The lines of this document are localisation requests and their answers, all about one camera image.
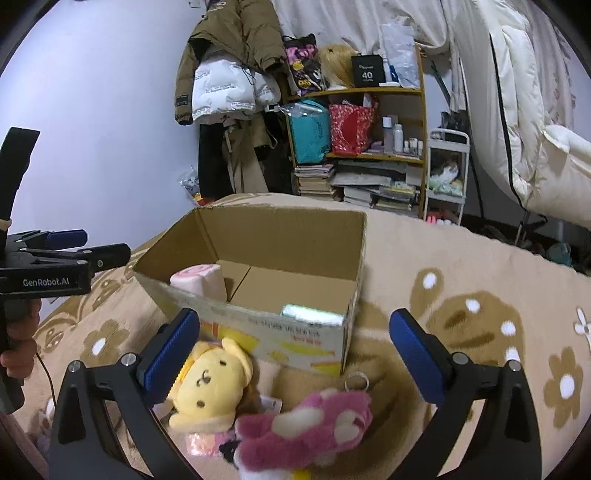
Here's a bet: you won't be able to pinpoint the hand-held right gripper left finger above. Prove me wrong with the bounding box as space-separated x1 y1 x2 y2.
48 308 200 480

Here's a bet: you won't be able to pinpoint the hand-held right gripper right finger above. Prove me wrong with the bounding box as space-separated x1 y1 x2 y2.
389 308 543 480

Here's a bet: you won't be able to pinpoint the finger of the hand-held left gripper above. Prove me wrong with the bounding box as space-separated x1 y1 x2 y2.
18 243 131 274
7 229 88 252

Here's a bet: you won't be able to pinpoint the yellow dog plush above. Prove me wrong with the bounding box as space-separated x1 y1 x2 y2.
167 337 254 432

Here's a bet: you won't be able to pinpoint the pink marshmallow plush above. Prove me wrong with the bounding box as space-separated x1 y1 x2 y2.
170 263 228 303

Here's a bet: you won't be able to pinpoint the cardboard box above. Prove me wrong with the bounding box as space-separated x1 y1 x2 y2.
133 204 368 377

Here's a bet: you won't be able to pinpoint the pink fluffy plush keychain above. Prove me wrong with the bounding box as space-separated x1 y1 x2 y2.
233 373 374 472

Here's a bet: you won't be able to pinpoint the person's left hand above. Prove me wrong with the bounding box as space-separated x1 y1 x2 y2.
0 315 38 380

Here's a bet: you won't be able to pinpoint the pink sparkly pouch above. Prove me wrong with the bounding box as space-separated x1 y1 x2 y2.
187 431 236 457

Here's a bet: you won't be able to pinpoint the beige flower blanket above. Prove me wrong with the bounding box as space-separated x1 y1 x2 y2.
14 191 591 480

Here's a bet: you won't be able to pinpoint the clear plastic bag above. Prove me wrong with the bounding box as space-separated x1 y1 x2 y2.
179 166 204 200

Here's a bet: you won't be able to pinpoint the shiny green packet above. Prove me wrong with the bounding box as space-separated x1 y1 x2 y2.
281 303 343 326

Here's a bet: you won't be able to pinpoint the black garment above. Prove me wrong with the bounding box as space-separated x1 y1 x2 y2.
198 122 234 199

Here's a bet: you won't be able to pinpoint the white trolley cart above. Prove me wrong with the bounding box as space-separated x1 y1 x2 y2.
424 128 472 227

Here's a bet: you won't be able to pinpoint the beige trench coat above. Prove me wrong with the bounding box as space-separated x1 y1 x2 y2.
222 117 271 195

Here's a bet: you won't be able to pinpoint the teal slippers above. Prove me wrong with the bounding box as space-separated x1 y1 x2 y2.
547 242 573 266

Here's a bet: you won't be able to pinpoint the stack of books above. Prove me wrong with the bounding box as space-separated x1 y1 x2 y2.
294 159 423 213

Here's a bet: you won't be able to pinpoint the white puffer jacket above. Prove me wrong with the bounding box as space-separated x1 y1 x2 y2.
191 58 281 124

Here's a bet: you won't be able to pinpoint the teal bag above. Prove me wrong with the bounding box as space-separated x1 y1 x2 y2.
281 102 332 164

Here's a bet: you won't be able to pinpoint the red patterned gift bag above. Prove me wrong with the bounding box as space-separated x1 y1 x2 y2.
329 102 378 157

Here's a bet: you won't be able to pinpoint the brown parka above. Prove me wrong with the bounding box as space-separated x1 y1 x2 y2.
174 0 287 126

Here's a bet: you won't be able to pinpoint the cream reclining chair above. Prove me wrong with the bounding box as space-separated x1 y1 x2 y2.
455 0 591 217

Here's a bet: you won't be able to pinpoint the black printed tote bag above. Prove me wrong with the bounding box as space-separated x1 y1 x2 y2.
283 34 324 95

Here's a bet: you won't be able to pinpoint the wooden corner shelf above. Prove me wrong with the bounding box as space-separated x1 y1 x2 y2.
279 44 428 217

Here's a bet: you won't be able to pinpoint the black box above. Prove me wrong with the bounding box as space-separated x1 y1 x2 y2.
351 54 386 88

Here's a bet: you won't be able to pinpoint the blond wig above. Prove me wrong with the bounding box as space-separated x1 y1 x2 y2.
316 44 358 90

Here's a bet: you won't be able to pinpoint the white plastic bag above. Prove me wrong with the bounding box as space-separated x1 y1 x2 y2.
379 23 421 88

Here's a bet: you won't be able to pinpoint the white curtain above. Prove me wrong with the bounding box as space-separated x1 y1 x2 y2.
272 0 583 112

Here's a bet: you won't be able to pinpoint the black cable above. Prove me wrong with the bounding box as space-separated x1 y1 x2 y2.
34 353 58 407

